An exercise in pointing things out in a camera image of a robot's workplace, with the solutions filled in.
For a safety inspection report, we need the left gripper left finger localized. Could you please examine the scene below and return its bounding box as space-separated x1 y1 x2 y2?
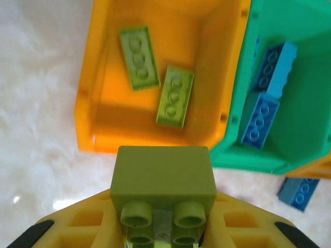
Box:
7 188 125 248

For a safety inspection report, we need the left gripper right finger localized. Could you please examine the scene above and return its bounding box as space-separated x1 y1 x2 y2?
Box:
203 192 319 248

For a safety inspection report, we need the green square lego brick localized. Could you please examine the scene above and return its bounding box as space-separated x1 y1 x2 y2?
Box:
109 145 218 248

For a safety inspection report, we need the blue lego brick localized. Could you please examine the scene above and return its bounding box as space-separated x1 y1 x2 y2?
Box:
241 91 281 151
277 176 321 213
251 40 298 99

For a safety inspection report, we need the green long lego brick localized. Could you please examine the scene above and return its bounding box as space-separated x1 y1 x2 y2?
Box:
155 65 195 130
118 24 161 93

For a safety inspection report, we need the orange plastic bin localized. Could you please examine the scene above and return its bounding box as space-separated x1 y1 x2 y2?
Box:
74 0 249 153
283 154 331 180

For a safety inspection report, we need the green plastic bin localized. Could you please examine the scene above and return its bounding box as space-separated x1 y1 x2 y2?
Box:
208 0 331 177

